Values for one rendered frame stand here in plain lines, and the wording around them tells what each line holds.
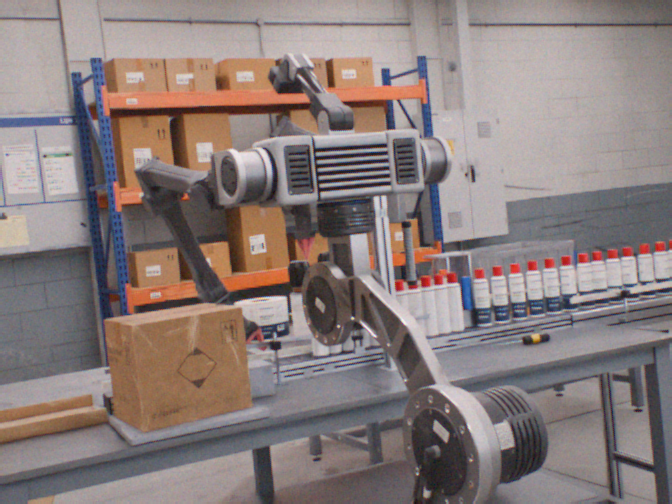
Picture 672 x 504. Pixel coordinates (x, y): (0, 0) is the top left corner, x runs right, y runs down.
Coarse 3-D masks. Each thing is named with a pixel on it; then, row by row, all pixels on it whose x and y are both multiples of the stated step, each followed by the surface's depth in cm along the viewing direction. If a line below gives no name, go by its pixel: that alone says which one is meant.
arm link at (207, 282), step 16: (160, 208) 249; (176, 208) 250; (176, 224) 252; (176, 240) 257; (192, 240) 257; (192, 256) 259; (192, 272) 265; (208, 272) 264; (208, 288) 266; (224, 288) 269
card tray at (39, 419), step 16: (64, 400) 265; (80, 400) 267; (0, 416) 258; (16, 416) 260; (32, 416) 262; (48, 416) 260; (64, 416) 241; (80, 416) 242; (96, 416) 244; (0, 432) 234; (16, 432) 236; (32, 432) 237; (48, 432) 239
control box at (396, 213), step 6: (390, 198) 276; (396, 198) 276; (402, 198) 286; (390, 204) 276; (396, 204) 276; (402, 204) 284; (390, 210) 276; (396, 210) 276; (402, 210) 283; (390, 216) 276; (396, 216) 276; (402, 216) 281; (390, 222) 277; (396, 222) 276
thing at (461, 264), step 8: (456, 256) 321; (464, 256) 313; (432, 264) 315; (440, 264) 317; (448, 264) 313; (456, 264) 322; (464, 264) 312; (456, 272) 322; (464, 272) 312; (472, 288) 314; (472, 296) 314; (472, 304) 315; (464, 312) 310; (472, 312) 311; (464, 320) 310; (472, 320) 311
